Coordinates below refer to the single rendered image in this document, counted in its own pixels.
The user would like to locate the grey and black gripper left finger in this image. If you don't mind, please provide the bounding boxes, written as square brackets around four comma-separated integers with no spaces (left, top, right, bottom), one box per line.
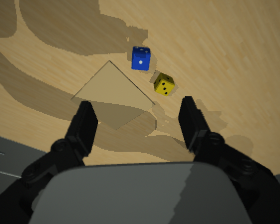
[0,101,98,224]

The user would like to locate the blue die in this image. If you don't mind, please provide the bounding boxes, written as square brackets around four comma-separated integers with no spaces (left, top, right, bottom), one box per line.
[131,46,151,71]

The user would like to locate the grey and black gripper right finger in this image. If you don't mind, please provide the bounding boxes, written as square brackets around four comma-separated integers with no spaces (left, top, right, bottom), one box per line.
[178,96,280,224]

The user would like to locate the yellow die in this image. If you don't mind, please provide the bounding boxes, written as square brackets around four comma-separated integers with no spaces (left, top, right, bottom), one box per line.
[154,73,175,96]

